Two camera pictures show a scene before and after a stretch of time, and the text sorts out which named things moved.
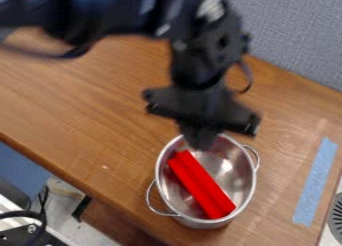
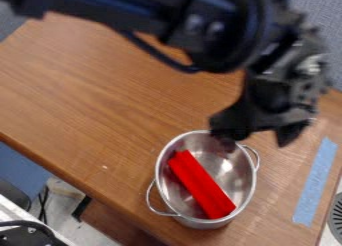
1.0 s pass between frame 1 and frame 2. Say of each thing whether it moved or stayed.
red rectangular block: stayed
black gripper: moved
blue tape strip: stayed
